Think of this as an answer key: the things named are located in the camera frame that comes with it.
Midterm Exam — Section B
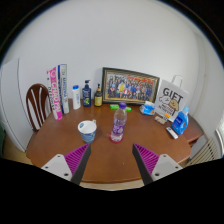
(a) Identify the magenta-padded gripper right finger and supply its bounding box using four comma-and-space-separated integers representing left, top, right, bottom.
131, 143, 184, 186

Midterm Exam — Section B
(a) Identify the blue tissue pack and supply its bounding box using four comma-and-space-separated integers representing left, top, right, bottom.
139, 100, 156, 117

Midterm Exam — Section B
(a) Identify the white blue-capped lotion bottle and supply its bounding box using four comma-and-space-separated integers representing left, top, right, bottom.
71, 84, 82, 111

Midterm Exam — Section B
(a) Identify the white door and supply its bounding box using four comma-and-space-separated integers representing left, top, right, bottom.
0, 58, 34, 153

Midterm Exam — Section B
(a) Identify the white remote control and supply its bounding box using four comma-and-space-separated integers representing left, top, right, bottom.
165, 126, 179, 140

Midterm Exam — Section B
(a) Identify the white radiator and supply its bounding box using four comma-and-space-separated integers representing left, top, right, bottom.
184, 136, 221, 168

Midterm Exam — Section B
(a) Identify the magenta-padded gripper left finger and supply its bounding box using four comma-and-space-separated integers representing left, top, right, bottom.
40, 143, 92, 186

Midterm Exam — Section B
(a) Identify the dark wooden chair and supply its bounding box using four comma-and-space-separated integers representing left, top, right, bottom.
25, 83, 53, 133

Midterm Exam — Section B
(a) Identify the blue painted ceramic mug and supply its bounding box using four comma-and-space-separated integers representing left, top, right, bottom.
77, 119, 98, 144

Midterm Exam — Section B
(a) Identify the white paper gift bag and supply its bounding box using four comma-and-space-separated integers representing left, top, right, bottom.
154, 74, 190, 123

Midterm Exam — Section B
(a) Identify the dark blue pump bottle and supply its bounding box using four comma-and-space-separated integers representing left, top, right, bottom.
82, 79, 93, 108

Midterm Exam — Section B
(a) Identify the amber pump bottle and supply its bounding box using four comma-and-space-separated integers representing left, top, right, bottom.
93, 83, 104, 108

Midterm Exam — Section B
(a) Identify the small snack box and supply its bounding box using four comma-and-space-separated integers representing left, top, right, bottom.
153, 113, 171, 125

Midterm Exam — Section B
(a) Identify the blue detergent bottle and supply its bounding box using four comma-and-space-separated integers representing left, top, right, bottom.
171, 105, 190, 136

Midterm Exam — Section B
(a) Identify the framed group photo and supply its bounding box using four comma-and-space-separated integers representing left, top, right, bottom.
101, 66, 161, 106

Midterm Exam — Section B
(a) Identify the clear purple-capped water bottle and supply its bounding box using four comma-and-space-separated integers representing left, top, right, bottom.
110, 102, 128, 143

